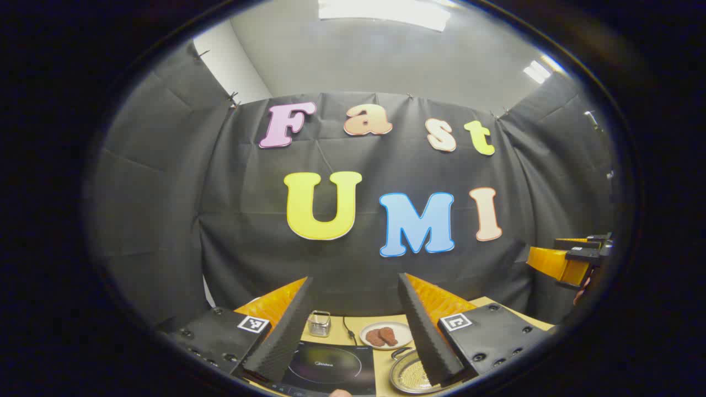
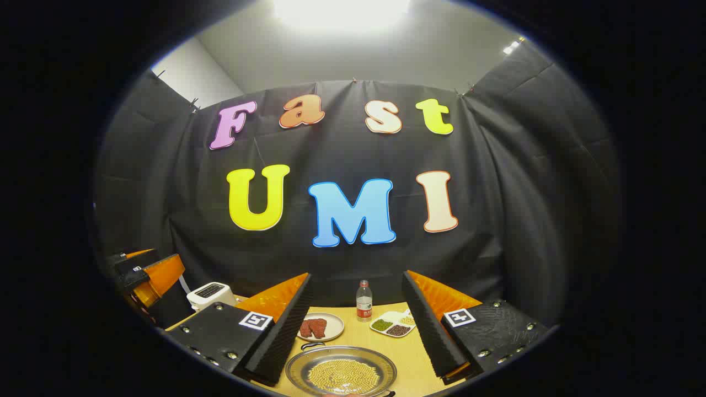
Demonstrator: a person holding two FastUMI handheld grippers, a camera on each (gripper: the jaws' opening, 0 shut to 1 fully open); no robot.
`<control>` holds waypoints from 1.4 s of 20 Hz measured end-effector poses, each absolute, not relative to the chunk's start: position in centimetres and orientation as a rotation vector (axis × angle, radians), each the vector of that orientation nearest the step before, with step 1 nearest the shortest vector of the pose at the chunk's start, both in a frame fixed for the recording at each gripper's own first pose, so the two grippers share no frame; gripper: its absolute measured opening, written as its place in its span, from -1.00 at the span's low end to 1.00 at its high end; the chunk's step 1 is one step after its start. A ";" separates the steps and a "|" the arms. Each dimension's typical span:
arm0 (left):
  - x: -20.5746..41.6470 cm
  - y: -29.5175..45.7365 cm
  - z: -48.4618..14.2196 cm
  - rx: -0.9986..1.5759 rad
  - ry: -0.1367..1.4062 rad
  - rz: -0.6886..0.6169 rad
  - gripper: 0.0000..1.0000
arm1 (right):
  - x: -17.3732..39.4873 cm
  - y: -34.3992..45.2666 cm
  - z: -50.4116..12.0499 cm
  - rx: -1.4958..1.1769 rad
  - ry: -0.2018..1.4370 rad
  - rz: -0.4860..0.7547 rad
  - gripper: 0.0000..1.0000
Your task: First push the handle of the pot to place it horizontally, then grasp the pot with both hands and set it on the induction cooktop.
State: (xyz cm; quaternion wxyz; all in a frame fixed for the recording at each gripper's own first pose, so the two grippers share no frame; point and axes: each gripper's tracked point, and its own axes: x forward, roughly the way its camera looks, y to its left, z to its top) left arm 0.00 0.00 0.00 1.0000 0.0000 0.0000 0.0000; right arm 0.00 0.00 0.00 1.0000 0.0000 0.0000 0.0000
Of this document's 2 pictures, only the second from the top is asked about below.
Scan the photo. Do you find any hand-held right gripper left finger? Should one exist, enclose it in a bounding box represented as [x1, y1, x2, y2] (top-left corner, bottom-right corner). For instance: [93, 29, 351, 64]
[165, 273, 313, 387]

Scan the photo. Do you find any white toaster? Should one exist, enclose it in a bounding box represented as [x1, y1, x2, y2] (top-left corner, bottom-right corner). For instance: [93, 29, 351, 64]
[186, 282, 238, 313]

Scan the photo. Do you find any stainless steel pot black handle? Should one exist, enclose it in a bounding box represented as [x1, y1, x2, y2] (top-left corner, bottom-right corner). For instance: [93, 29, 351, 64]
[285, 341, 398, 397]

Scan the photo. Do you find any pile of yellow soybeans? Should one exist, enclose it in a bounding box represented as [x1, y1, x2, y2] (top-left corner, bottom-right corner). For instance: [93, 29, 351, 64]
[307, 360, 381, 394]

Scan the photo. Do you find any white divided dish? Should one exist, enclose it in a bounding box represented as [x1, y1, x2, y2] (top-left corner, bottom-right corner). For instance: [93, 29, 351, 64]
[370, 310, 417, 338]

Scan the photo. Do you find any clear plastic water bottle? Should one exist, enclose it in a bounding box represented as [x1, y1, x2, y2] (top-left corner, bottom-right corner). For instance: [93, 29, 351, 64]
[356, 280, 374, 323]

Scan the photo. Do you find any white round plate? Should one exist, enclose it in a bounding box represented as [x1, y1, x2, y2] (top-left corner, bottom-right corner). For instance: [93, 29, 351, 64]
[297, 312, 345, 342]

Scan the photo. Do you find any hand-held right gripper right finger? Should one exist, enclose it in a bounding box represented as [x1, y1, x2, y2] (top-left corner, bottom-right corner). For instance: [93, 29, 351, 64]
[401, 270, 552, 386]

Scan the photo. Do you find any large ceiling light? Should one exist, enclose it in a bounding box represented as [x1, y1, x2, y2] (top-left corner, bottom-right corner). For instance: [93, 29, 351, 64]
[272, 0, 412, 31]

